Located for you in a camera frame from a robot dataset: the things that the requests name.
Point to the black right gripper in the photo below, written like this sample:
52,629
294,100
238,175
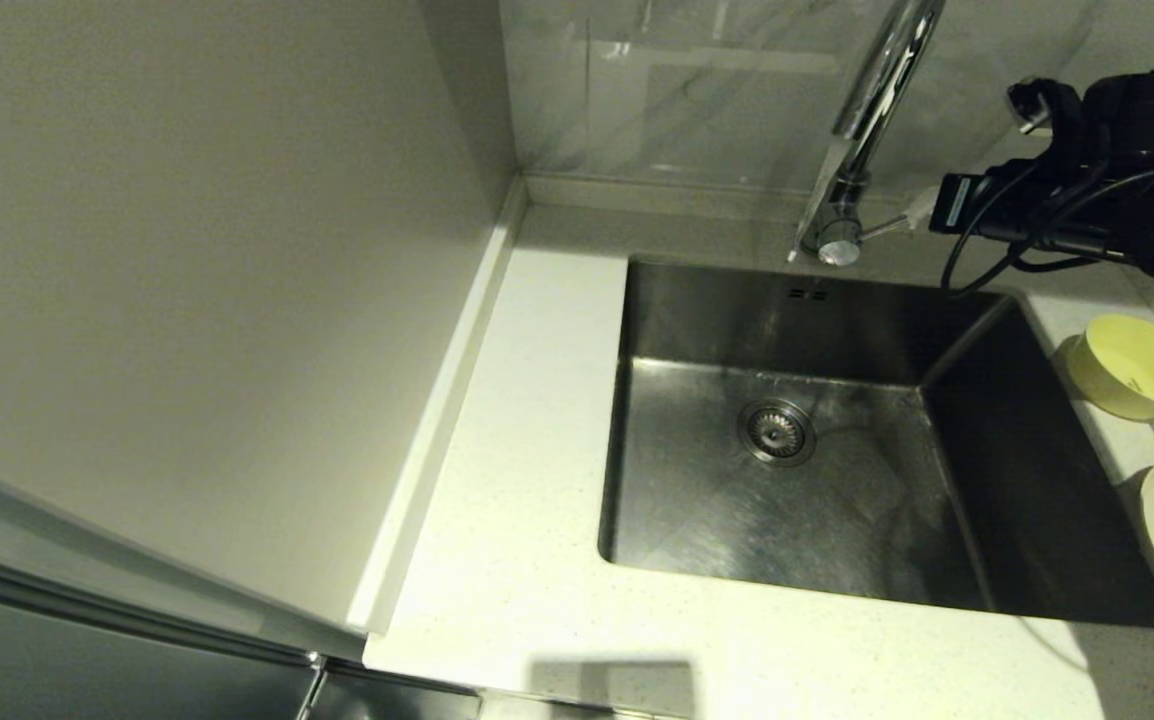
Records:
1087,210

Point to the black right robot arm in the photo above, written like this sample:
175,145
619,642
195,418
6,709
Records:
1152,110

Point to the stainless steel sink basin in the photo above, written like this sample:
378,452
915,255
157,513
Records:
837,520

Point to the chrome kitchen faucet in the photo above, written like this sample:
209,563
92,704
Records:
882,80

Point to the yellow plastic bowl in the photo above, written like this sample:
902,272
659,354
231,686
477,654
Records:
1122,370

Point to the round metal drain strainer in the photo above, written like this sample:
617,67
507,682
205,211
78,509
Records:
777,433

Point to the grey cabinet side panel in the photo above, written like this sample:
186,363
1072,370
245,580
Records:
187,300

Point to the stainless steel appliance front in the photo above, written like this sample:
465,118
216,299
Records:
87,665

